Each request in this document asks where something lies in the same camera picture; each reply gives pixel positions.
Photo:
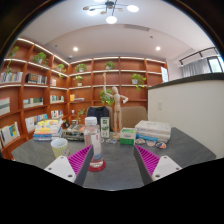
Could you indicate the grey window curtain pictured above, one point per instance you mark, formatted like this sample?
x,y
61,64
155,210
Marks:
x,y
196,66

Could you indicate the round ceiling spotlight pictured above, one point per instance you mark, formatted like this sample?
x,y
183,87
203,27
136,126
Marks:
x,y
75,48
157,48

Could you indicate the tall white green carton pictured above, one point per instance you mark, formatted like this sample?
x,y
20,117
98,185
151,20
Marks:
x,y
105,127

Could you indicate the stack of white books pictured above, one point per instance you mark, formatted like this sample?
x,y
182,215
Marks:
x,y
153,130

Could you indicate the flat round red coaster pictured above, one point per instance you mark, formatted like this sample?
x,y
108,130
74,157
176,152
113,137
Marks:
x,y
100,167

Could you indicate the yellow striped white cup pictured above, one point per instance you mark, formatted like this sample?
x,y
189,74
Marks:
x,y
59,148

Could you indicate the green white box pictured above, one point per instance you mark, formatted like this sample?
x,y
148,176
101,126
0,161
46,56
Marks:
x,y
128,136

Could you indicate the stack of dark books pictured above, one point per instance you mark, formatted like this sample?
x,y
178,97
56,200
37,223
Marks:
x,y
74,133

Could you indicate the white wall socket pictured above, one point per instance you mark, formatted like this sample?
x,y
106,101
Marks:
x,y
160,105

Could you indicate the ceiling air vent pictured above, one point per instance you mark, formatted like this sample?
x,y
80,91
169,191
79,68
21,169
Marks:
x,y
136,27

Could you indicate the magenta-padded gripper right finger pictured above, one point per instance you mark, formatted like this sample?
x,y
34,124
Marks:
x,y
165,166

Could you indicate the stack of colourful books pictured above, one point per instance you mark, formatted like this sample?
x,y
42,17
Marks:
x,y
46,130

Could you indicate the wooden artist mannequin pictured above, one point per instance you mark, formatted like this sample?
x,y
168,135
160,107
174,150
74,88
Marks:
x,y
116,103

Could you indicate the wooden shelf unit with books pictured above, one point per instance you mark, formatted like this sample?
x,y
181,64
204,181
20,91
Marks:
x,y
33,90

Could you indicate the tan chair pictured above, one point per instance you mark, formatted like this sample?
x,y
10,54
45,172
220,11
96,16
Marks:
x,y
133,115

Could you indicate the ceiling lamp with round lights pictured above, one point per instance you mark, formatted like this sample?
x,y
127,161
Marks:
x,y
110,10

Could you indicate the dark chair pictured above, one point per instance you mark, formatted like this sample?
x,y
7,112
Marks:
x,y
98,113

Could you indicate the clear plastic water bottle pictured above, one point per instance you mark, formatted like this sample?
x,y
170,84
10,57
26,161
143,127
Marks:
x,y
93,136

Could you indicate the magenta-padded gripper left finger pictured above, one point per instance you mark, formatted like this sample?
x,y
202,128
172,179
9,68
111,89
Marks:
x,y
60,166

